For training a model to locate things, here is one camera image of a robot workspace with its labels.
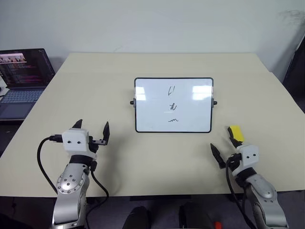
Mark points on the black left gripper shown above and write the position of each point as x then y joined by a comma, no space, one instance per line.
94,142

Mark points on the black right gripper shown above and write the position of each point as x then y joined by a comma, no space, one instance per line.
238,145

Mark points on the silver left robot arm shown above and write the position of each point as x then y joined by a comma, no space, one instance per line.
70,183

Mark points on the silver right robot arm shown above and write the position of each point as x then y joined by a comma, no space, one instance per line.
264,190

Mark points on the yellow whiteboard eraser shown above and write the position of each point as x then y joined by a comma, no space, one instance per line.
237,133

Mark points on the small black-framed whiteboard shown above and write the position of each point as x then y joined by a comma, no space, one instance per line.
172,105

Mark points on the small red object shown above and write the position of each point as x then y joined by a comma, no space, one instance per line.
217,225

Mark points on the open grey laptop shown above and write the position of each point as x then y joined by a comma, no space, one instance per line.
22,74

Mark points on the white object beside laptop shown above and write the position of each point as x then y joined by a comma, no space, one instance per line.
2,84

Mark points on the black object beside table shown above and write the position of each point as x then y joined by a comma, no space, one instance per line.
295,71

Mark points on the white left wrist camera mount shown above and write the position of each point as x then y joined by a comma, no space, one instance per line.
74,140

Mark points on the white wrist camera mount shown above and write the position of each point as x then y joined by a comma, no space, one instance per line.
249,155
74,140

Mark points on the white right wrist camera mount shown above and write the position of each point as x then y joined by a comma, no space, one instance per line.
249,155

